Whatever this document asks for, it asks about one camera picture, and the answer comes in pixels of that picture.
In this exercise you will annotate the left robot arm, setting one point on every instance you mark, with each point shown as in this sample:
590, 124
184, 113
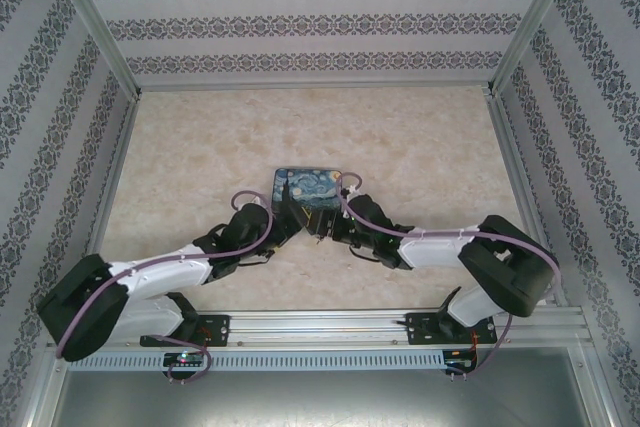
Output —
160, 272

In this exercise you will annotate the aluminium frame post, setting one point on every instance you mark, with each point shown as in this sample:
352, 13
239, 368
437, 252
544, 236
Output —
95, 17
535, 17

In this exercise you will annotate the starry night painted tin box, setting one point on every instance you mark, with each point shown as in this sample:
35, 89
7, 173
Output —
310, 187

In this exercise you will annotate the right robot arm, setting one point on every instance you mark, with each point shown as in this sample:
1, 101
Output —
430, 249

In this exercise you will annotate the circuit board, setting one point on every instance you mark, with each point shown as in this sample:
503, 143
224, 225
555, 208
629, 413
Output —
457, 362
185, 358

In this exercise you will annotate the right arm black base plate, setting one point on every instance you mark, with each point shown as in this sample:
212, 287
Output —
420, 329

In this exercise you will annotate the right circuit board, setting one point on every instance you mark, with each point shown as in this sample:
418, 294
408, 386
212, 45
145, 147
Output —
457, 362

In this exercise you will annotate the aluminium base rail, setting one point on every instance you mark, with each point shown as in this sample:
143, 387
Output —
320, 327

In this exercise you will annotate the grey metal sheet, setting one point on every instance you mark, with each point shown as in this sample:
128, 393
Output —
320, 397

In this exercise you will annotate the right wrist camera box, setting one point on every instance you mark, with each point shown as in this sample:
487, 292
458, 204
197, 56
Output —
352, 190

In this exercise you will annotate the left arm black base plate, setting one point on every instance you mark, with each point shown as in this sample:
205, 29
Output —
220, 329

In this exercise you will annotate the aluminium side rail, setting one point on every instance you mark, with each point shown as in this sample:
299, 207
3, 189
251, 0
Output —
525, 187
112, 187

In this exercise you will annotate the left circuit board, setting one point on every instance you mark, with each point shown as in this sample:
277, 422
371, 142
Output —
185, 358

